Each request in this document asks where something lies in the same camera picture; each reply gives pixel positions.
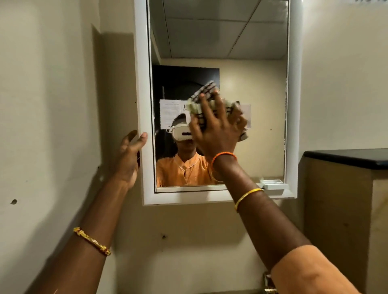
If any person's left hand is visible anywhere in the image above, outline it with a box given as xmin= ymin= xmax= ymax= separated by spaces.
xmin=112 ymin=130 xmax=148 ymax=190

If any person's right hand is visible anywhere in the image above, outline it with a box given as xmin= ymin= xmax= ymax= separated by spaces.
xmin=189 ymin=88 xmax=248 ymax=162

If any green white tablet strips bundle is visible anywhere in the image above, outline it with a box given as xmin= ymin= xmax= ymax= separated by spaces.
xmin=185 ymin=98 xmax=250 ymax=143

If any silver tablet blister strip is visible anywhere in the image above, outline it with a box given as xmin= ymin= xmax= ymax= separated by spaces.
xmin=190 ymin=80 xmax=219 ymax=103

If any white mirror cabinet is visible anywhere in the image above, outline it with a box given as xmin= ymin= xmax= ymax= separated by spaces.
xmin=134 ymin=0 xmax=304 ymax=207

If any person's right forearm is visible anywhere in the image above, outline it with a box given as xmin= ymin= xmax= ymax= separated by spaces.
xmin=209 ymin=154 xmax=313 ymax=271

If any person's left forearm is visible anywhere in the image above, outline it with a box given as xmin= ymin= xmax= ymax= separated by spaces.
xmin=38 ymin=177 xmax=134 ymax=294

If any white soap tray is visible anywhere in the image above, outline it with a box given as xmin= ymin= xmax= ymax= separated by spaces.
xmin=256 ymin=179 xmax=289 ymax=191

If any plain gold bangle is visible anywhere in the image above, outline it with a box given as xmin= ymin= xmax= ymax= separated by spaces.
xmin=234 ymin=188 xmax=264 ymax=212

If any patterned gold bangle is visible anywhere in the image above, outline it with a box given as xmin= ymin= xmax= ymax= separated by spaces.
xmin=73 ymin=227 xmax=112 ymax=256

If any beige cabinet with black top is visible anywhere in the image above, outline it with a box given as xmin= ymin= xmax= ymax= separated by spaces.
xmin=298 ymin=148 xmax=388 ymax=294

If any metal tap fitting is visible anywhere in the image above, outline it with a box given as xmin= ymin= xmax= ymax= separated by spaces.
xmin=263 ymin=272 xmax=279 ymax=294

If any orange sleeve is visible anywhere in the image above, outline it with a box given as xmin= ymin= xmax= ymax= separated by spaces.
xmin=270 ymin=244 xmax=362 ymax=294

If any orange thread bracelet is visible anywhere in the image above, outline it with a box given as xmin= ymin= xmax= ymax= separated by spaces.
xmin=211 ymin=151 xmax=237 ymax=167

